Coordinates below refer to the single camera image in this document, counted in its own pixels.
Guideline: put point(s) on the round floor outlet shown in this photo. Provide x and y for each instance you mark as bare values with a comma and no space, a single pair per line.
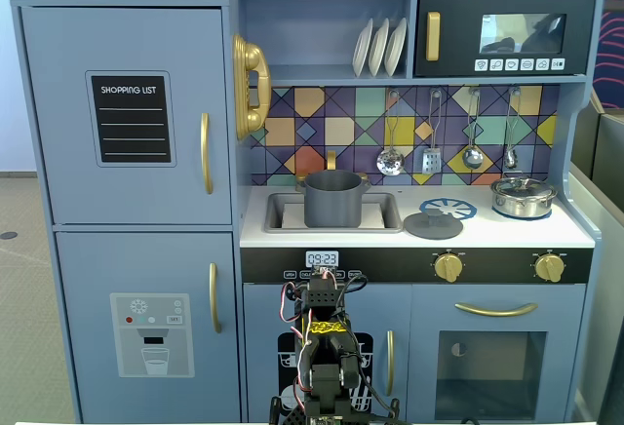
8,235

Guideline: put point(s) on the blue door with dishrack print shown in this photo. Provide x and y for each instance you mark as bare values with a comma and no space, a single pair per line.
263,308

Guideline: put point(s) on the black toy microwave door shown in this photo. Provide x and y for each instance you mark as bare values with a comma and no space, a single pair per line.
458,30

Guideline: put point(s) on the gold toy phone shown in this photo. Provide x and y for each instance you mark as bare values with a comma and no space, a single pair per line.
253,79

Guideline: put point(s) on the white plate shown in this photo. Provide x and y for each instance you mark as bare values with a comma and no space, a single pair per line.
362,50
379,47
396,47

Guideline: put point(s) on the gold toy faucet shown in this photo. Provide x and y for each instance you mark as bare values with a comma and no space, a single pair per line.
331,159

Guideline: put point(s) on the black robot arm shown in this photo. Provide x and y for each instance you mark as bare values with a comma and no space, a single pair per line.
326,381

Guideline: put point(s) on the gray cooking pot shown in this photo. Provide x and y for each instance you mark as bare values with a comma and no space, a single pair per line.
334,205

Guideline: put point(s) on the gray sink basin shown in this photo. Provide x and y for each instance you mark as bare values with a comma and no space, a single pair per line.
390,210

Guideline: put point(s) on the metal slotted spoon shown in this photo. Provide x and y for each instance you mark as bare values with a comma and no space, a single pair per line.
390,162

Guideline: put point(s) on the blue toy kitchen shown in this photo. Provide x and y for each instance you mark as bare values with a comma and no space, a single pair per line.
322,30

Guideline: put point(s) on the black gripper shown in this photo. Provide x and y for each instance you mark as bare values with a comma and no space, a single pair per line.
322,275

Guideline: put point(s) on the stainless steel pot lid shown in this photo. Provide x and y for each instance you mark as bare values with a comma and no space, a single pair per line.
521,186

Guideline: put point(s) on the metal spatula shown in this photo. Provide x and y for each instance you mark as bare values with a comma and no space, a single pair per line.
431,162

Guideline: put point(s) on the gold stove knob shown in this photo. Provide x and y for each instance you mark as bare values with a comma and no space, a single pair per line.
549,267
448,266

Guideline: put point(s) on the digital clock display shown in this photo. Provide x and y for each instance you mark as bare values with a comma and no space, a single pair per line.
322,259

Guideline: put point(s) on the small metal hanging utensil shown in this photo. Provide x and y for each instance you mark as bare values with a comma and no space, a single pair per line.
510,158

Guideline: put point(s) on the metal ladle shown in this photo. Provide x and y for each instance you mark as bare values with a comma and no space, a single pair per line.
473,158

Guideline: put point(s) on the black shopping list board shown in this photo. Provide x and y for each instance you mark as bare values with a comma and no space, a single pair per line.
131,123

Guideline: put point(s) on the oven door with window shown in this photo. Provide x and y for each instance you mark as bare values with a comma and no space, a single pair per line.
424,313

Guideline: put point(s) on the fridge door with ice dispenser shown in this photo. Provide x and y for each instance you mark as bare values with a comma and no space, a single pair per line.
88,274

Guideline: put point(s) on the gray pot lid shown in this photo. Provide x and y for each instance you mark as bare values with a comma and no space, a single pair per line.
419,227

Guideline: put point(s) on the light blue desk divider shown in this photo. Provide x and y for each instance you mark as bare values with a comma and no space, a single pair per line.
599,274

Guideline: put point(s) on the fridge door with shopping list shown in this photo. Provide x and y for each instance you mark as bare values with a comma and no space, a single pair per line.
58,152

